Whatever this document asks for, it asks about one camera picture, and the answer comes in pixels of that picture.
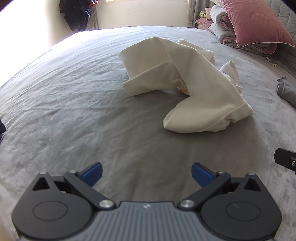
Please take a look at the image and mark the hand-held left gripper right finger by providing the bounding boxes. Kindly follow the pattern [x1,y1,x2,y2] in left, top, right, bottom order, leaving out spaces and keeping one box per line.
[178,162,263,211]

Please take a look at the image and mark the dark hanging jackets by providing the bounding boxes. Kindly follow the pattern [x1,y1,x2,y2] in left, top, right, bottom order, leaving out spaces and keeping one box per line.
[59,0,98,31]

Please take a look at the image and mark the grey star print curtain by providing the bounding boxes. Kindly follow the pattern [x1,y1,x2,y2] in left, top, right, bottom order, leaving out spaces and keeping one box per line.
[85,7,100,30]
[187,0,220,29]

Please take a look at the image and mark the grey quilted headboard cover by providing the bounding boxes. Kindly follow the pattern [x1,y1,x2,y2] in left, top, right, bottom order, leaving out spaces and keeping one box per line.
[264,0,296,77]

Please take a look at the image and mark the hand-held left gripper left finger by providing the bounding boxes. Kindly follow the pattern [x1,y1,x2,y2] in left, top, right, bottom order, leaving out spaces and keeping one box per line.
[32,162,117,211]

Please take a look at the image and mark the white bear print t-shirt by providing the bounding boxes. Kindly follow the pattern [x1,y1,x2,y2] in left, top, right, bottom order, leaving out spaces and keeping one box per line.
[117,37,254,133]

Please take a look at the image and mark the small pink pillow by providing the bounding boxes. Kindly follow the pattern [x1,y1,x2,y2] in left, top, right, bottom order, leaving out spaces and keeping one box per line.
[195,18,213,30]

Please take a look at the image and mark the pink velvet pillow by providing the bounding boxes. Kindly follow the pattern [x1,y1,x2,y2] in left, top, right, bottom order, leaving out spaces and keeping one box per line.
[218,0,295,48]

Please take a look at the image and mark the grey knit sweater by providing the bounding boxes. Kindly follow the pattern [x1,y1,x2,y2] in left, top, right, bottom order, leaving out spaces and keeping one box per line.
[277,77,296,107]

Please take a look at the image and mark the folded grey pink quilt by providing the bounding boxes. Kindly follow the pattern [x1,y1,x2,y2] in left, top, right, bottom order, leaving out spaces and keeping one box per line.
[209,5,278,55]

